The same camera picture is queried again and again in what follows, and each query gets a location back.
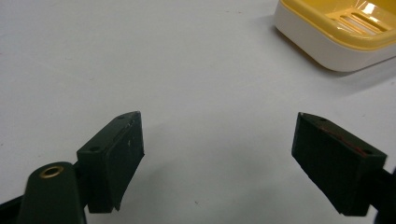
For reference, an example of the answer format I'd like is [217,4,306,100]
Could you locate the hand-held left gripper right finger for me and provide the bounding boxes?
[290,112,389,217]

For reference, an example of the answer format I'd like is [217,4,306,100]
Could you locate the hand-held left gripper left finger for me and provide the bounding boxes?
[76,110,146,215]

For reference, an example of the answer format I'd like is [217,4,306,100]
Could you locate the yellow and white soap dish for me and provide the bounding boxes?
[273,0,396,73]

